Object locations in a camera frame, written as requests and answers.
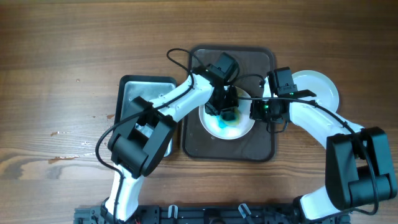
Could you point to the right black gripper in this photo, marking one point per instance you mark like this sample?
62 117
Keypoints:
257 114

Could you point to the green yellow sponge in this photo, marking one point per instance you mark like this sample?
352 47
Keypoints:
230 118

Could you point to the white plate blue streak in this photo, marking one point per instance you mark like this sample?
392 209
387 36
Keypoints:
218 129

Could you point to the brown serving tray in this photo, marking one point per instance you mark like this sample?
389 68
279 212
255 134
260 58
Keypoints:
259 143

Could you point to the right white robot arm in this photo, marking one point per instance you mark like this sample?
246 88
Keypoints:
359 171

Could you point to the black soapy water tray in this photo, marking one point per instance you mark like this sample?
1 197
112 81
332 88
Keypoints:
147 87

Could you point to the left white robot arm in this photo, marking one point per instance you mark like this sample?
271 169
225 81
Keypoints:
140 139

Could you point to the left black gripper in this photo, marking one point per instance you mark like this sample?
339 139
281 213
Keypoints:
233 102

